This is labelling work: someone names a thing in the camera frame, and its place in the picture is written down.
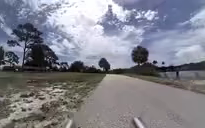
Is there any small round tree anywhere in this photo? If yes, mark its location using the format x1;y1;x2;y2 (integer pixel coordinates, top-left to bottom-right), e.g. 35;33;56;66
98;57;111;72

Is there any small low tree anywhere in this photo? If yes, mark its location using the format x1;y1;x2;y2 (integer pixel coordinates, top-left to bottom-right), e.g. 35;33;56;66
69;60;86;73

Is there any round-crowned tree on trunk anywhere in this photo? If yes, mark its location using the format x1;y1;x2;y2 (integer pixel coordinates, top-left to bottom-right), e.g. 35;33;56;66
131;45;150;68

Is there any grey paved path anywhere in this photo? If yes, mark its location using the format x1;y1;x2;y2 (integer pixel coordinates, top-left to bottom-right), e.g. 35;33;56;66
68;73;205;128

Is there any robot's own part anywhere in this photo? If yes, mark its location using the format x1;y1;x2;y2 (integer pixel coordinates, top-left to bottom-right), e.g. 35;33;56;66
65;119;74;128
133;116;146;128

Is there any patchy grass with sandy soil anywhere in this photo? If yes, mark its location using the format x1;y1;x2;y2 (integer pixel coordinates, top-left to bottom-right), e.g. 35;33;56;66
0;69;107;128

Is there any large dark tree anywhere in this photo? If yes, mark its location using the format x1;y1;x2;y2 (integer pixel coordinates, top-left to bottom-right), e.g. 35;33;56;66
6;22;59;71

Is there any distant tree line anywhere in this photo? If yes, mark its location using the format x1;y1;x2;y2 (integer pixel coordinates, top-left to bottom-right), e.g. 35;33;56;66
109;59;205;76

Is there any grass verge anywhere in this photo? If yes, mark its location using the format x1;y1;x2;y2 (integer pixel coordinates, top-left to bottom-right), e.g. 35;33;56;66
123;73;205;98

